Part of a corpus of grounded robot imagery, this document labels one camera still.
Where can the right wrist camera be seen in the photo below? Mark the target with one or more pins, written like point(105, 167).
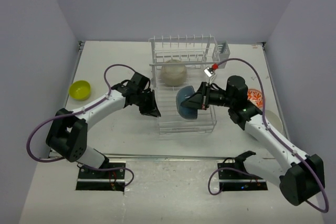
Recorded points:
point(210, 72)

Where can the beige bowl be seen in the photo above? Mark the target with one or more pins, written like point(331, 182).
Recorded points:
point(173, 73)

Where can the white wire dish rack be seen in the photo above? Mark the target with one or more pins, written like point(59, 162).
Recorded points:
point(196, 53)

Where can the dark green bowl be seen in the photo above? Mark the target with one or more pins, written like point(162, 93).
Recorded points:
point(274, 120)

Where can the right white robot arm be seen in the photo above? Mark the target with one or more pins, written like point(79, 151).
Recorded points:
point(299, 176)

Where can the yellow bowl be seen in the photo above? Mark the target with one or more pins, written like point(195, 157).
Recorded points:
point(80, 90)

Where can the blue bowl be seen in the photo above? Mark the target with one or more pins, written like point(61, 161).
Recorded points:
point(182, 95)

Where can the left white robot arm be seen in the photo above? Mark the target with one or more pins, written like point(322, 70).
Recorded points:
point(69, 131)

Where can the white orange patterned bowl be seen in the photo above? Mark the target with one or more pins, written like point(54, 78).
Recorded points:
point(256, 97)

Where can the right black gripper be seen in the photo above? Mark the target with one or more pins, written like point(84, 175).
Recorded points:
point(201, 99)

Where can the grey cutlery holder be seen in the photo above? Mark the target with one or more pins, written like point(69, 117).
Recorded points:
point(223, 50)

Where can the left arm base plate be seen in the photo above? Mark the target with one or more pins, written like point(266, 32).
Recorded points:
point(91, 180)

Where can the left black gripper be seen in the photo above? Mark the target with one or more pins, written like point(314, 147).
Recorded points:
point(152, 107)

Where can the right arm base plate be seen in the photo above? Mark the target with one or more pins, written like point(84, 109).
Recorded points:
point(230, 180)

